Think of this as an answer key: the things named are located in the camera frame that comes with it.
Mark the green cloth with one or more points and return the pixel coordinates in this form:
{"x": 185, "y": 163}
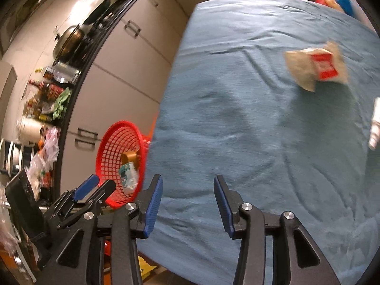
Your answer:
{"x": 62, "y": 104}

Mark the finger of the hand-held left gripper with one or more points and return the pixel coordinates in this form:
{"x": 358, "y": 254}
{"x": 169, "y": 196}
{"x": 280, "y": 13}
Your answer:
{"x": 102, "y": 191}
{"x": 87, "y": 185}

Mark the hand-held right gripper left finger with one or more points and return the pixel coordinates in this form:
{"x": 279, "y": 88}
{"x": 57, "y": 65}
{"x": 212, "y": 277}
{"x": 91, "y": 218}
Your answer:
{"x": 153, "y": 210}

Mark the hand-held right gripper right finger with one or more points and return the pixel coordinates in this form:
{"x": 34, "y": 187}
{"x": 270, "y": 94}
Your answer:
{"x": 224, "y": 210}

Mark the beige kitchen cabinets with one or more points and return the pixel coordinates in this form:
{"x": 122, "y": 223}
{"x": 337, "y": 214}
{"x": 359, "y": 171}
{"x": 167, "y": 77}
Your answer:
{"x": 127, "y": 74}
{"x": 7, "y": 89}

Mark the steel wok with lid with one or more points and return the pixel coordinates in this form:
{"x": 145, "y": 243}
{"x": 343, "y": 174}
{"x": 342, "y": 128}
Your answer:
{"x": 69, "y": 41}

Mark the blue tablecloth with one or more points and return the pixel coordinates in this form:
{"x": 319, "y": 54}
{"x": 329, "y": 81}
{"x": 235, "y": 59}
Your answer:
{"x": 252, "y": 139}

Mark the red plastic basket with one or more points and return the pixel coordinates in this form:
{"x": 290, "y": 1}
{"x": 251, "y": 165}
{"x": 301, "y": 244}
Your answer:
{"x": 114, "y": 148}

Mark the white jar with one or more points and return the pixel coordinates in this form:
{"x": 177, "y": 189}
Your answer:
{"x": 29, "y": 129}

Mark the white tube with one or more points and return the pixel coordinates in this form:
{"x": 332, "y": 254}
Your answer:
{"x": 375, "y": 124}

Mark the clear glass container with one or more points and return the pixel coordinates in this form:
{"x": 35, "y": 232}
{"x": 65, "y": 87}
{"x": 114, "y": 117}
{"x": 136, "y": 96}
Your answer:
{"x": 66, "y": 72}

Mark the red container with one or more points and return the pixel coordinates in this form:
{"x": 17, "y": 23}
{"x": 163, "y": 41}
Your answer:
{"x": 320, "y": 0}

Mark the black gas stove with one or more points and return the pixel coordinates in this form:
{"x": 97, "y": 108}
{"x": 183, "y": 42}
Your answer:
{"x": 101, "y": 26}

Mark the metal dish rack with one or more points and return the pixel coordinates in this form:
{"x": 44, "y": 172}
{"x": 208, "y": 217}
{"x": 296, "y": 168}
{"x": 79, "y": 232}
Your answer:
{"x": 14, "y": 157}

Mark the pile of plastic bags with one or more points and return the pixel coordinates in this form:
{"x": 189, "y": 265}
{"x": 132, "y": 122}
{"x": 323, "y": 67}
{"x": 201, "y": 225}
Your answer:
{"x": 47, "y": 151}

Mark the white wrapper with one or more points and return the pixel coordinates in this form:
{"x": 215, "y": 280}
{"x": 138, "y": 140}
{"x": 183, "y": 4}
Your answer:
{"x": 129, "y": 178}

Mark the beige snack packet red label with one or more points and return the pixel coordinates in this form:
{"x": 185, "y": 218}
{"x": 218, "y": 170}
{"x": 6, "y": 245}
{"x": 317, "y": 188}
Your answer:
{"x": 314, "y": 65}

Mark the beige upper kitchen cabinets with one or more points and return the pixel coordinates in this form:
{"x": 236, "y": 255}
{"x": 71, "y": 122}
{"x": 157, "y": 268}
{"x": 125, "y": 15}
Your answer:
{"x": 7, "y": 89}

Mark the yellow paper bag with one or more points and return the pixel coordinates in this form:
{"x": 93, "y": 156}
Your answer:
{"x": 147, "y": 268}

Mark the oil bottle yellow cap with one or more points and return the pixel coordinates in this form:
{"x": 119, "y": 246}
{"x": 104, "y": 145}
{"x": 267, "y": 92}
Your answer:
{"x": 44, "y": 71}

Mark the dark sauce bottle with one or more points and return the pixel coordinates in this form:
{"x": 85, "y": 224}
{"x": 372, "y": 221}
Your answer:
{"x": 47, "y": 89}

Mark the beige lower kitchen cabinets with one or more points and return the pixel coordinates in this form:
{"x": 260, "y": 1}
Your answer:
{"x": 127, "y": 74}

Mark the blue bag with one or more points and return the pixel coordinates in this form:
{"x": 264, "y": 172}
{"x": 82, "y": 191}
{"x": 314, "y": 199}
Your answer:
{"x": 346, "y": 4}

